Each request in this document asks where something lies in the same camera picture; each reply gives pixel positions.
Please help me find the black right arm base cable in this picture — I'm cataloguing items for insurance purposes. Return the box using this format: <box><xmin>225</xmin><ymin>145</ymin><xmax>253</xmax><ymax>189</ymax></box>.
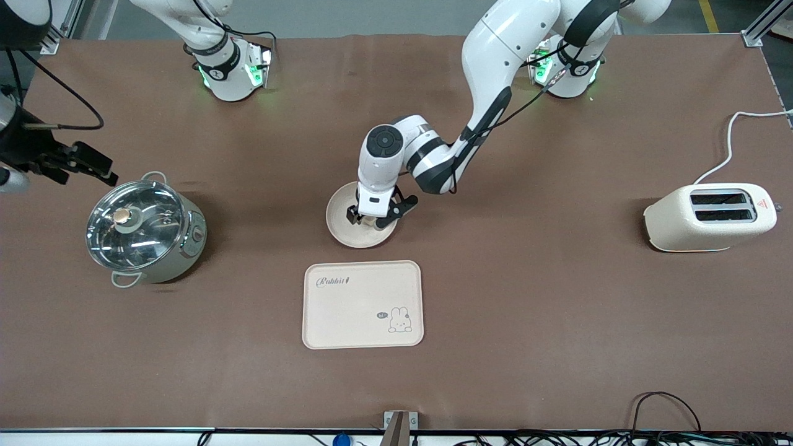
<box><xmin>198</xmin><ymin>0</ymin><xmax>278</xmax><ymax>63</ymax></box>

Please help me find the aluminium frame profile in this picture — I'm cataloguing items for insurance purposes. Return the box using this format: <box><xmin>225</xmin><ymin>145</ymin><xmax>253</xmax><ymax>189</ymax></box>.
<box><xmin>742</xmin><ymin>0</ymin><xmax>793</xmax><ymax>48</ymax></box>
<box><xmin>37</xmin><ymin>0</ymin><xmax>84</xmax><ymax>55</ymax></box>

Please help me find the white two-slot toaster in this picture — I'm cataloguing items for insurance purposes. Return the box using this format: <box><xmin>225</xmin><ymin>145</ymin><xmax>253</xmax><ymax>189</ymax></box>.
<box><xmin>643</xmin><ymin>182</ymin><xmax>782</xmax><ymax>253</ymax></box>

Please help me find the brown table cover mat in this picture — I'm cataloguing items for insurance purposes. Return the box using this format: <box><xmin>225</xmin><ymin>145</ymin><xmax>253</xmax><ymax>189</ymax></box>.
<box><xmin>0</xmin><ymin>32</ymin><xmax>793</xmax><ymax>432</ymax></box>

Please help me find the black looped cable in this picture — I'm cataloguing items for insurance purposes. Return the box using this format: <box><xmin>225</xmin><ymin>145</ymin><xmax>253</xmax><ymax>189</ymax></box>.
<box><xmin>631</xmin><ymin>391</ymin><xmax>702</xmax><ymax>434</ymax></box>

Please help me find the white toaster power cable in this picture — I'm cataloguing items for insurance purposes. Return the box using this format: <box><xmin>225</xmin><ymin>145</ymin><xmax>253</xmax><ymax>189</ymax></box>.
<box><xmin>693</xmin><ymin>110</ymin><xmax>793</xmax><ymax>185</ymax></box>

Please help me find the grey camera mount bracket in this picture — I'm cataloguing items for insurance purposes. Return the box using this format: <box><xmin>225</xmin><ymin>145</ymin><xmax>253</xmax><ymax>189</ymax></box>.
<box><xmin>383</xmin><ymin>411</ymin><xmax>419</xmax><ymax>446</ymax></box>

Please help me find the beige rabbit print tray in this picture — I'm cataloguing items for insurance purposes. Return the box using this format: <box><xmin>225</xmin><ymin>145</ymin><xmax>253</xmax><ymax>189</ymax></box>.
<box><xmin>302</xmin><ymin>260</ymin><xmax>425</xmax><ymax>351</ymax></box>

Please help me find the black cable tangle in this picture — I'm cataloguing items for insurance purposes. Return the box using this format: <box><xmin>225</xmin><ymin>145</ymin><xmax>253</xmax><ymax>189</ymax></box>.
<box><xmin>455</xmin><ymin>431</ymin><xmax>793</xmax><ymax>446</ymax></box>

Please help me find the beige round plate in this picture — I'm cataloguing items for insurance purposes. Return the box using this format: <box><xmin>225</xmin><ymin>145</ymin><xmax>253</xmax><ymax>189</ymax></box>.
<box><xmin>325</xmin><ymin>180</ymin><xmax>399</xmax><ymax>249</ymax></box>

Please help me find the silver arm base connector block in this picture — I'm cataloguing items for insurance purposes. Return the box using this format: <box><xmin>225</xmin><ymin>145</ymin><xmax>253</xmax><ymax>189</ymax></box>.
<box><xmin>243</xmin><ymin>42</ymin><xmax>273</xmax><ymax>89</ymax></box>
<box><xmin>525</xmin><ymin>40</ymin><xmax>555</xmax><ymax>85</ymax></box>

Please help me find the glass pot lid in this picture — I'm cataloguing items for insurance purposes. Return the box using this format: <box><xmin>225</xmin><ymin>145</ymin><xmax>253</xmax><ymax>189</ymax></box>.
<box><xmin>85</xmin><ymin>180</ymin><xmax>186</xmax><ymax>271</ymax></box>

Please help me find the pale green electric cooking pot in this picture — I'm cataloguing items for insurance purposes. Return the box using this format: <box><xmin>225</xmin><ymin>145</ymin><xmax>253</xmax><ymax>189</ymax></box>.
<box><xmin>85</xmin><ymin>172</ymin><xmax>208</xmax><ymax>289</ymax></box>

